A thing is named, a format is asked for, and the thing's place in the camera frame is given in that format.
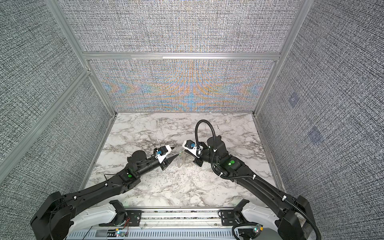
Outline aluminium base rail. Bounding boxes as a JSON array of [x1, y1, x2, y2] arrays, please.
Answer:
[[53, 206, 307, 240]]

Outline aluminium left wall bar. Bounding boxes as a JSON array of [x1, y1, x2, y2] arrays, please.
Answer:
[[1, 69, 90, 182]]

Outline black corrugated cable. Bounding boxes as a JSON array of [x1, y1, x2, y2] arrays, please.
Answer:
[[194, 119, 217, 151]]

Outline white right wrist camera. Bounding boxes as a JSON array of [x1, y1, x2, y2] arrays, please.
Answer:
[[183, 140, 208, 157]]

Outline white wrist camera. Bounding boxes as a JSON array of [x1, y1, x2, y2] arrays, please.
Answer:
[[183, 140, 208, 157], [154, 145, 174, 164]]

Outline aluminium horizontal back bar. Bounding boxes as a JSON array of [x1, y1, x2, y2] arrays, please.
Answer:
[[83, 52, 281, 61]]

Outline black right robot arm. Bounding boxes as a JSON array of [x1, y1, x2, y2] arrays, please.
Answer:
[[183, 136, 322, 240]]

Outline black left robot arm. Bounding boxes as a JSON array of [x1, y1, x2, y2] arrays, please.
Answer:
[[30, 146, 178, 240]]

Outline aluminium corner post right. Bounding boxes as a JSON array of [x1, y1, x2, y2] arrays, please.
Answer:
[[253, 0, 314, 117]]

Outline aluminium corner post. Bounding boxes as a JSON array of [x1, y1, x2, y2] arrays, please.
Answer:
[[253, 0, 314, 117], [45, 1, 117, 116]]

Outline aluminium corner post left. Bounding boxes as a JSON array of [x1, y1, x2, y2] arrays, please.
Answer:
[[45, 1, 117, 116]]

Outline silver keyring with rings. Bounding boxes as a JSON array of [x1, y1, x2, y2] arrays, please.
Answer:
[[177, 153, 184, 169]]

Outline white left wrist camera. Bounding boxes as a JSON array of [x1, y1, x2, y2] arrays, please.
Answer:
[[154, 145, 174, 164]]

